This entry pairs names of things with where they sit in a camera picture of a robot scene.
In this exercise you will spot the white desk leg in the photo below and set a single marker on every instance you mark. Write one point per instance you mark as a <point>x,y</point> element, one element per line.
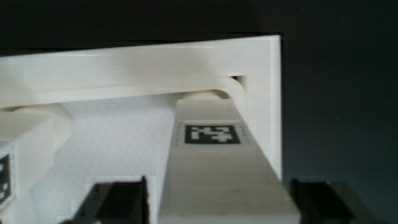
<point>34,133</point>
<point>220,185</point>

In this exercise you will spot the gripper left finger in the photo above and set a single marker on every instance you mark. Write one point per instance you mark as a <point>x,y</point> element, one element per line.
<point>115,204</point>

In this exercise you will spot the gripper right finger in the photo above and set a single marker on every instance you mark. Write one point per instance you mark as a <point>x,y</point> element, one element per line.
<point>329,204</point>

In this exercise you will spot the white desk top tray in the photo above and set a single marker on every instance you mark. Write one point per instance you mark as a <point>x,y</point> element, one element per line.
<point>99,133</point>

